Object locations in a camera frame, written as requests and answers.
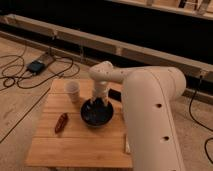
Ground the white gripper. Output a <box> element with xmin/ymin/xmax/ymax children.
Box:
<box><xmin>92</xmin><ymin>81</ymin><xmax>109</xmax><ymax>103</ymax></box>

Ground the dark ceramic bowl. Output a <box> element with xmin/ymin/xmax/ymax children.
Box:
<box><xmin>80</xmin><ymin>98</ymin><xmax>114</xmax><ymax>126</ymax></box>

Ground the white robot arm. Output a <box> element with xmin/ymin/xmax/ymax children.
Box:
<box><xmin>89</xmin><ymin>61</ymin><xmax>186</xmax><ymax>171</ymax></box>

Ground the black phone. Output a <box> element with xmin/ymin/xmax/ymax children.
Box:
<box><xmin>108</xmin><ymin>89</ymin><xmax>121</xmax><ymax>101</ymax></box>

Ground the translucent plastic cup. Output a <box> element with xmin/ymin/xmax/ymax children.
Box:
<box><xmin>65</xmin><ymin>81</ymin><xmax>80</xmax><ymax>103</ymax></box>

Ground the red-brown oblong object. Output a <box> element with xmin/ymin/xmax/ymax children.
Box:
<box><xmin>55</xmin><ymin>113</ymin><xmax>68</xmax><ymax>133</ymax></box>

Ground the white sponge block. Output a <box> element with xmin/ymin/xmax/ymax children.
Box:
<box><xmin>125</xmin><ymin>135</ymin><xmax>131</xmax><ymax>154</ymax></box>

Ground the black cable at right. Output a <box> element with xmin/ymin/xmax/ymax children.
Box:
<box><xmin>188</xmin><ymin>75</ymin><xmax>213</xmax><ymax>166</ymax></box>

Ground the wooden floor rail frame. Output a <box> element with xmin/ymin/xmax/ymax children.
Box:
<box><xmin>0</xmin><ymin>14</ymin><xmax>213</xmax><ymax>83</ymax></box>

